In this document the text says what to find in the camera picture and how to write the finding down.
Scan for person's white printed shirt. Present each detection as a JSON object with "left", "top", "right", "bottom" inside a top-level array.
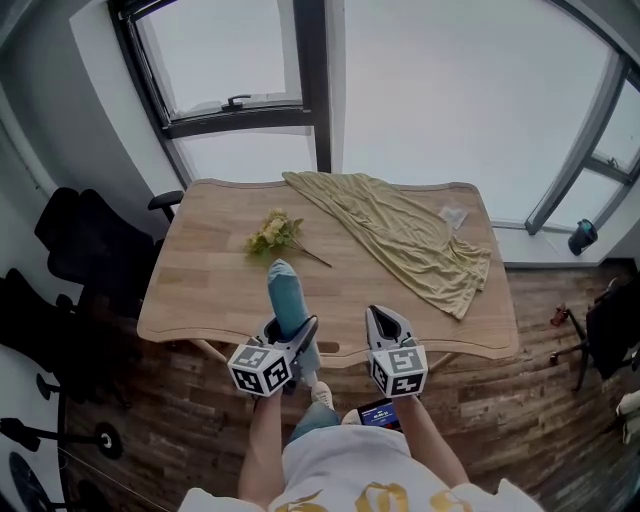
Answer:
[{"left": 177, "top": 424, "right": 546, "bottom": 512}]

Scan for person's blue jeans leg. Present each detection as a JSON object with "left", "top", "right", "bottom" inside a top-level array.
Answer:
[{"left": 287, "top": 402, "right": 341, "bottom": 444}]

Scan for yellow artificial flower bouquet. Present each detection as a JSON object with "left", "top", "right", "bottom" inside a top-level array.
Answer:
[{"left": 243, "top": 208, "right": 334, "bottom": 269}]

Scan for black office chair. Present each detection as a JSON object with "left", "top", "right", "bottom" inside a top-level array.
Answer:
[
  {"left": 0, "top": 268, "right": 131, "bottom": 406},
  {"left": 33, "top": 187, "right": 185, "bottom": 321},
  {"left": 549, "top": 277, "right": 640, "bottom": 392}
]

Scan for yellow-green cloth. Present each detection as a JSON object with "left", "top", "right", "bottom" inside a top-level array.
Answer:
[{"left": 282, "top": 170, "right": 493, "bottom": 321}]

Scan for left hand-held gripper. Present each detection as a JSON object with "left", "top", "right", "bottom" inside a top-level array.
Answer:
[{"left": 227, "top": 314, "right": 320, "bottom": 399}]

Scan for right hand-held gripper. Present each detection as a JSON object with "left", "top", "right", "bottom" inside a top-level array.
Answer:
[{"left": 364, "top": 304, "right": 429, "bottom": 400}]

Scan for black device with screen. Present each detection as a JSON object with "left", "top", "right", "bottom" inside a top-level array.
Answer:
[{"left": 355, "top": 399, "right": 404, "bottom": 434}]

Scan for black window frame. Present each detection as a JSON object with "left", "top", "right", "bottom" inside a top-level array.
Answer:
[{"left": 107, "top": 0, "right": 333, "bottom": 189}]

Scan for black wheeled stand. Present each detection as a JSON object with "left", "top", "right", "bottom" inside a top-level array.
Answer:
[{"left": 0, "top": 372, "right": 124, "bottom": 512}]

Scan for person's left forearm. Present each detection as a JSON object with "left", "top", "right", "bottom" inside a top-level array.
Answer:
[{"left": 237, "top": 394, "right": 291, "bottom": 504}]

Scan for clear plastic packet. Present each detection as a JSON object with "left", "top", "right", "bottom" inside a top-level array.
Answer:
[{"left": 438, "top": 202, "right": 470, "bottom": 231}]

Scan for wooden table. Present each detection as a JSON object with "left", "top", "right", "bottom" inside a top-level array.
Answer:
[{"left": 136, "top": 169, "right": 520, "bottom": 374}]

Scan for white appliance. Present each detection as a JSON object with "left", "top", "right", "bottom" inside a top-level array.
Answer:
[{"left": 615, "top": 392, "right": 640, "bottom": 446}]

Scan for grey window frame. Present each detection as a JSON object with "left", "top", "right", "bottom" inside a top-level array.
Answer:
[{"left": 523, "top": 49, "right": 640, "bottom": 236}]

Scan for dark teal water bottle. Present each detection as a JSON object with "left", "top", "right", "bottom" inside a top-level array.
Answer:
[{"left": 567, "top": 218, "right": 599, "bottom": 257}]

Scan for person's right forearm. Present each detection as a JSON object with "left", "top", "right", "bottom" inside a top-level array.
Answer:
[{"left": 394, "top": 394, "right": 471, "bottom": 489}]

